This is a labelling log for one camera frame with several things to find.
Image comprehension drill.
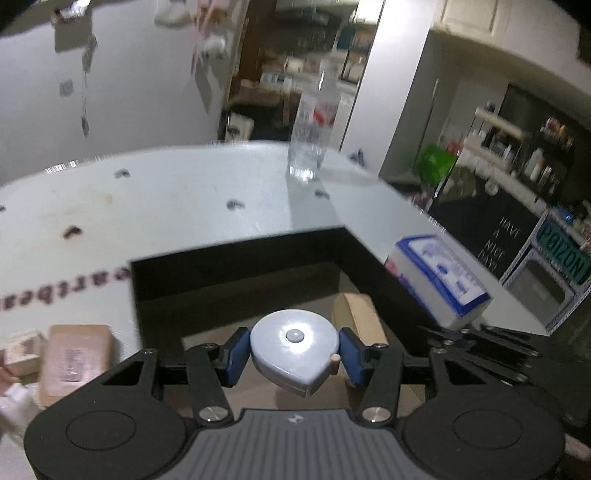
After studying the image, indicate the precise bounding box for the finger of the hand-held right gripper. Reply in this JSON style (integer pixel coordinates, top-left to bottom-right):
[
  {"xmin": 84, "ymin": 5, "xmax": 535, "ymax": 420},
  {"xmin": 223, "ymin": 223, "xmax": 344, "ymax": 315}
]
[{"xmin": 417, "ymin": 323, "xmax": 542, "ymax": 385}]

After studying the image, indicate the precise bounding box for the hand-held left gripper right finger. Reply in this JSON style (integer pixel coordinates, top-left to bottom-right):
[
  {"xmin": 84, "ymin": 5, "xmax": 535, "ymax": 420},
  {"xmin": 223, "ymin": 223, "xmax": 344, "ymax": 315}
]
[{"xmin": 338, "ymin": 329, "xmax": 494, "ymax": 423}]

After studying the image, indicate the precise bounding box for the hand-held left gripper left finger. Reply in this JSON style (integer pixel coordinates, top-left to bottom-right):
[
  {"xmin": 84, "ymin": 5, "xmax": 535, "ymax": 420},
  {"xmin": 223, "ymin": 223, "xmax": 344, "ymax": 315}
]
[{"xmin": 99, "ymin": 327, "xmax": 252, "ymax": 423}]

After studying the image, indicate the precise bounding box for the grey tape measure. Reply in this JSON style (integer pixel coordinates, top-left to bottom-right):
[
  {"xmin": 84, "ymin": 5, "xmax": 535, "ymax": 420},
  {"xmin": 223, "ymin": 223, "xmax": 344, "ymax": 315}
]
[{"xmin": 250, "ymin": 309, "xmax": 341, "ymax": 399}]

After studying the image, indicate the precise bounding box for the black box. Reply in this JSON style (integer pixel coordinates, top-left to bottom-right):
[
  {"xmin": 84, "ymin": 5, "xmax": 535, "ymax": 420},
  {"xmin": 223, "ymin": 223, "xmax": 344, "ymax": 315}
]
[{"xmin": 130, "ymin": 225, "xmax": 432, "ymax": 386}]

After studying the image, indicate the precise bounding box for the blue and white packet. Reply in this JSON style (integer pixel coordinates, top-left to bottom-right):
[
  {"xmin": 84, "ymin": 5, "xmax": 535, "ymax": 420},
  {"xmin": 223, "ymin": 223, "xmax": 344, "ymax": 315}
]
[{"xmin": 384, "ymin": 234, "xmax": 493, "ymax": 331}]

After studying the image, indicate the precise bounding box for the black printed floor mat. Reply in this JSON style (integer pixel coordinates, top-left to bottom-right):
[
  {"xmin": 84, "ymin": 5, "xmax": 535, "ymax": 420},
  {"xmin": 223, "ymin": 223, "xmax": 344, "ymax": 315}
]
[{"xmin": 427, "ymin": 178, "xmax": 548, "ymax": 280}]

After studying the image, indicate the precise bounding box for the green licence plate sign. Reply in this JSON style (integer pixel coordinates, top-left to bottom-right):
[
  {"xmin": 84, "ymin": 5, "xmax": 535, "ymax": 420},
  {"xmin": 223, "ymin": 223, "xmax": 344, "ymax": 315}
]
[{"xmin": 536, "ymin": 217, "xmax": 591, "ymax": 287}]

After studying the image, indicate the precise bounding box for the pink flat block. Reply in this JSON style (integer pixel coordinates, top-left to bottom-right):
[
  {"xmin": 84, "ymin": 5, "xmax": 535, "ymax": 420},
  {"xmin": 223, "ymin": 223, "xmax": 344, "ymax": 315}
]
[{"xmin": 38, "ymin": 324, "xmax": 115, "ymax": 408}]

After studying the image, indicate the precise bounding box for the green bag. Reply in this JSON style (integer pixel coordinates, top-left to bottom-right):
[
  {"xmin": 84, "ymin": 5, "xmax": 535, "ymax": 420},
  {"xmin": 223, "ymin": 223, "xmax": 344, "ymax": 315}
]
[{"xmin": 416, "ymin": 144, "xmax": 459, "ymax": 191}]

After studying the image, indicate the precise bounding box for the small pale wooden block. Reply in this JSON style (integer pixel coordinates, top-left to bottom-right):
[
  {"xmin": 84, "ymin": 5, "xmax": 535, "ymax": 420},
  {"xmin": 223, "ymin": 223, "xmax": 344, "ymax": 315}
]
[{"xmin": 2, "ymin": 329, "xmax": 48, "ymax": 376}]

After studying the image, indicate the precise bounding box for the white shelf with bottles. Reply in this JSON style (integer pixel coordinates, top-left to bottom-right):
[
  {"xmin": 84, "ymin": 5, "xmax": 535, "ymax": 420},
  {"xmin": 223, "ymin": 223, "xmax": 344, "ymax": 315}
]
[{"xmin": 462, "ymin": 105, "xmax": 532, "ymax": 176}]

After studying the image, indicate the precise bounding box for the clear plastic water bottle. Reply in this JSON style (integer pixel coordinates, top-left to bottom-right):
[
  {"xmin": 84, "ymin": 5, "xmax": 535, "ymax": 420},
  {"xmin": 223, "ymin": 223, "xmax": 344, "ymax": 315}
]
[{"xmin": 287, "ymin": 58, "xmax": 341, "ymax": 182}]

